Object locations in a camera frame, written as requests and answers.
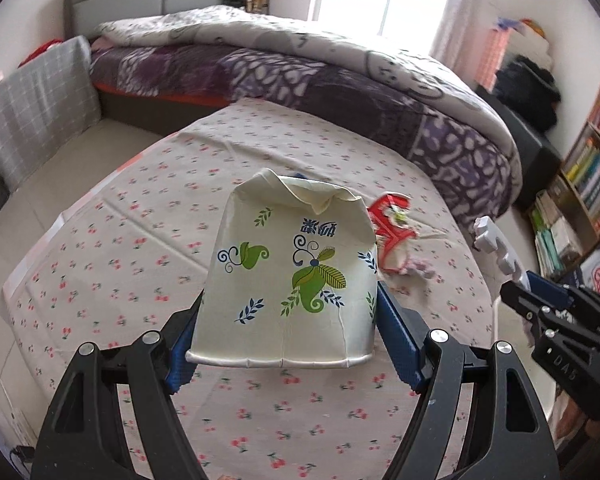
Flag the black bag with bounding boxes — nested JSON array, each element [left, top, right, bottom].
[[494, 56, 562, 132]]

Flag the grey and purple quilt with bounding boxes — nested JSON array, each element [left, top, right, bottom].
[[89, 4, 524, 222]]

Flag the white curtain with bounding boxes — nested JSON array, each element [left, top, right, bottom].
[[427, 0, 483, 58]]

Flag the grey checked cushion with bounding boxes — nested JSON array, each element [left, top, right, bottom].
[[0, 35, 104, 192]]

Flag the wooden bookshelf with books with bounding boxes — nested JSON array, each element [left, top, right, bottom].
[[525, 71, 600, 281]]

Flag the white power strip with cable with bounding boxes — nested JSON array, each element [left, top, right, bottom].
[[0, 364, 37, 463]]

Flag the crushed leaf print paper cup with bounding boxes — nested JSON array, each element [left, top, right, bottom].
[[186, 167, 381, 370]]

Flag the cherry print tablecloth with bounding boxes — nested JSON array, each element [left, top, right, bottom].
[[2, 97, 497, 480]]

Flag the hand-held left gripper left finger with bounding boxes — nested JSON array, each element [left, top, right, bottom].
[[30, 291, 204, 480]]

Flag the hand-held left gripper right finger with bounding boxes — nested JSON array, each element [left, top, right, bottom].
[[376, 280, 561, 480]]

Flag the black cabinet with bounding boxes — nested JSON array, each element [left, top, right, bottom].
[[474, 84, 565, 207]]

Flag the pink checked box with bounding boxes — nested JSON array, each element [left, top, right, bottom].
[[479, 24, 512, 92]]

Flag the red snack wrapper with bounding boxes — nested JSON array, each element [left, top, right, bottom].
[[369, 192, 437, 279]]

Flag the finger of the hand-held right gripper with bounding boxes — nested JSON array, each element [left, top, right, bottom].
[[500, 270, 600, 337]]

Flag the white plastic bracket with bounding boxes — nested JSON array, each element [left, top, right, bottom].
[[472, 215, 531, 286]]

